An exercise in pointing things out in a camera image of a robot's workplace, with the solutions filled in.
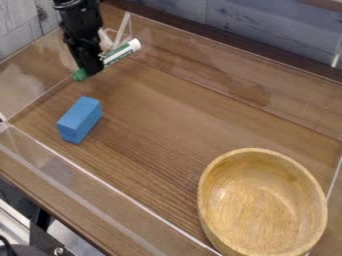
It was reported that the black cable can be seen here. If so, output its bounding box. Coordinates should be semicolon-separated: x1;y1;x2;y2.
0;235;18;256

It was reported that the green Expo marker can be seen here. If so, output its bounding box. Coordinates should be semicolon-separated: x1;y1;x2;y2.
72;38;141;81

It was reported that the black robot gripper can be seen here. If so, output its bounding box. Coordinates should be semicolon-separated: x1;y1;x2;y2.
53;0;104;76

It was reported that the brown wooden bowl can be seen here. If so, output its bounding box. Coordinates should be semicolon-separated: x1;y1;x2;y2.
196;148;327;256

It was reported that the blue foam block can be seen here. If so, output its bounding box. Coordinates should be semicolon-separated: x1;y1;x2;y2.
56;96;102;144

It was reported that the black metal table bracket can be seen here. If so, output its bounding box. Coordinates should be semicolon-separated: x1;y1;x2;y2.
29;212;76;256

